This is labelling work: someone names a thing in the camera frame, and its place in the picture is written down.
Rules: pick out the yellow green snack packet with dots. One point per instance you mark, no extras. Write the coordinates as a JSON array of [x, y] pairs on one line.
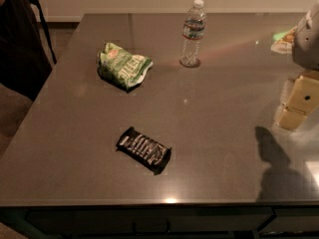
[[283, 43]]

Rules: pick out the black chocolate rxbar wrapper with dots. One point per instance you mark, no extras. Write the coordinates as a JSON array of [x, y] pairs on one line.
[[145, 150]]

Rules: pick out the clear plastic water bottle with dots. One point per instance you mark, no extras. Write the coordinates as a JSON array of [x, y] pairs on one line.
[[192, 34]]

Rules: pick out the green chip bag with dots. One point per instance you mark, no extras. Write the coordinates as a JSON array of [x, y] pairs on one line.
[[122, 68]]

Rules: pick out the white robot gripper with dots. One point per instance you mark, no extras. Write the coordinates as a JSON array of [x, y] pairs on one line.
[[307, 47]]

